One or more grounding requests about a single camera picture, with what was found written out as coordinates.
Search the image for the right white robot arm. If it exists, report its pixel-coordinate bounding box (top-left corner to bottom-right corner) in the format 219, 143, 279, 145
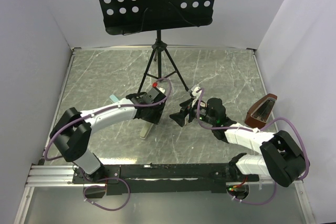
170, 98, 307, 187

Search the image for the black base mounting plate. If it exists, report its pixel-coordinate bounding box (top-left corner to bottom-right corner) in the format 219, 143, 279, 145
72, 163, 259, 196

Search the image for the aluminium rail frame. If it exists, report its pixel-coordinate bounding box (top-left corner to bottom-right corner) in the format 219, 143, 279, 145
25, 46, 308, 223

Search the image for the brown wooden metronome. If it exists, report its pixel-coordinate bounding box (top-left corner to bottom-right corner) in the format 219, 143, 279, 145
244, 93, 278, 129

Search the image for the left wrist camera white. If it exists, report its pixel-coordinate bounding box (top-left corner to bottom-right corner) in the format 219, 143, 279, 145
152, 82, 166, 94

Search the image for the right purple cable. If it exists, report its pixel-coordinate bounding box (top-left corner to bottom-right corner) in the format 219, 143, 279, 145
194, 87, 310, 182

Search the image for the black perforated music stand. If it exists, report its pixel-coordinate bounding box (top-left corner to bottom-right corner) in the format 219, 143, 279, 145
99, 0, 215, 79

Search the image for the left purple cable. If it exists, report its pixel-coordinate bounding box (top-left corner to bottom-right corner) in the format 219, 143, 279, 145
43, 77, 173, 162

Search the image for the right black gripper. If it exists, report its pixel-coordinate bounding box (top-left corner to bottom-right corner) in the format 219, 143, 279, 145
170, 98, 216, 127

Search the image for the light blue stapler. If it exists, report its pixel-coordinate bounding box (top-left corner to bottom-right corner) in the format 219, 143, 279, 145
109, 94, 120, 104

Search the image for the purple cable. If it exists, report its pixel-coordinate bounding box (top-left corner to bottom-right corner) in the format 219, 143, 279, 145
43, 77, 173, 162
194, 87, 310, 182

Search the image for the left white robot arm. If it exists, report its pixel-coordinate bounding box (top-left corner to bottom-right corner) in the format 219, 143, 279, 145
50, 87, 166, 183

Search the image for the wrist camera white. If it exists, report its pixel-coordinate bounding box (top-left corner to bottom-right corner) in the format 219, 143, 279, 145
189, 85, 204, 106
152, 82, 166, 94

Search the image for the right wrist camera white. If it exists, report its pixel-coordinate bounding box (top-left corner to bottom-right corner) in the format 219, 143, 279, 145
189, 85, 204, 106

